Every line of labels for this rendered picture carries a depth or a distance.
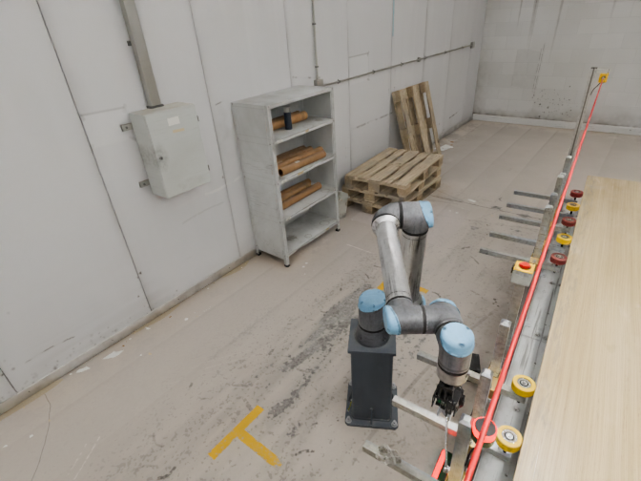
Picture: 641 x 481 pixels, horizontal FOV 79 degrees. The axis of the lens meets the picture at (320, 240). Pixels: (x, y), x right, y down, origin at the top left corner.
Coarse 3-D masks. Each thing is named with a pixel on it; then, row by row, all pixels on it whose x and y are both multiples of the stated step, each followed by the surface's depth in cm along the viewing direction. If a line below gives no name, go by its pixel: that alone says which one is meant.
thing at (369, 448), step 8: (368, 448) 133; (376, 448) 133; (384, 464) 130; (400, 464) 127; (408, 464) 127; (400, 472) 128; (408, 472) 125; (416, 472) 125; (424, 472) 125; (416, 480) 124; (424, 480) 123; (432, 480) 122
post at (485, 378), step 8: (480, 376) 127; (488, 376) 126; (480, 384) 129; (488, 384) 127; (480, 392) 130; (488, 392) 131; (480, 400) 132; (480, 408) 134; (472, 416) 137; (480, 416) 135
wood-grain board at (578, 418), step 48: (624, 192) 280; (576, 240) 229; (624, 240) 226; (576, 288) 192; (624, 288) 189; (576, 336) 165; (624, 336) 163; (576, 384) 145; (624, 384) 143; (528, 432) 130; (576, 432) 129; (624, 432) 128; (528, 480) 117; (576, 480) 116; (624, 480) 115
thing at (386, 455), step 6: (384, 444) 133; (384, 450) 130; (390, 450) 130; (396, 450) 130; (378, 456) 129; (384, 456) 129; (390, 456) 128; (396, 456) 129; (384, 462) 128; (390, 462) 128; (396, 462) 128
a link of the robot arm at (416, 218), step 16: (400, 208) 161; (416, 208) 161; (400, 224) 162; (416, 224) 162; (432, 224) 162; (416, 240) 168; (416, 256) 174; (416, 272) 180; (416, 288) 188; (416, 304) 193
